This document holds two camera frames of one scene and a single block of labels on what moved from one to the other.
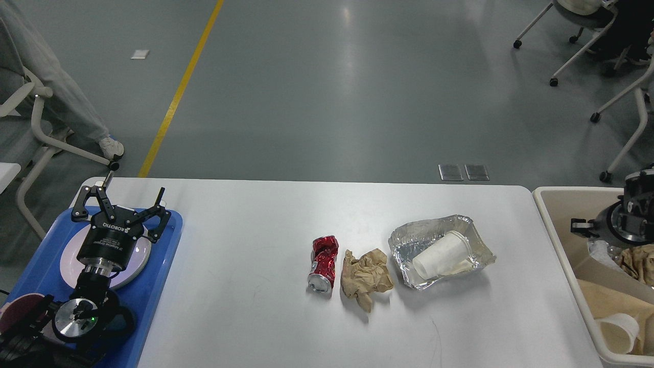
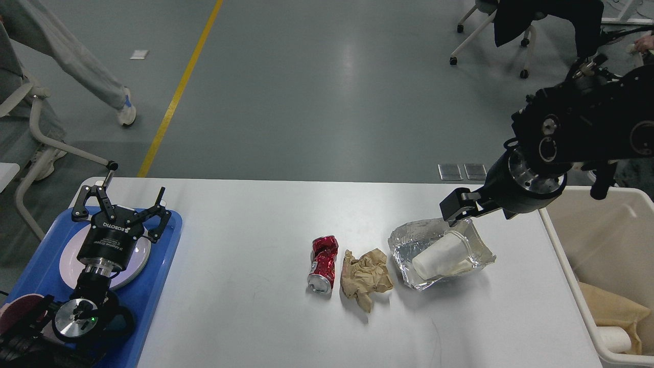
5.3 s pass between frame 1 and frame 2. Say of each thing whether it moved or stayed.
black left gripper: stayed
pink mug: stayed
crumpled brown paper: stayed
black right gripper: moved
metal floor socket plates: stayed
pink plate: stayed
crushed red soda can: stayed
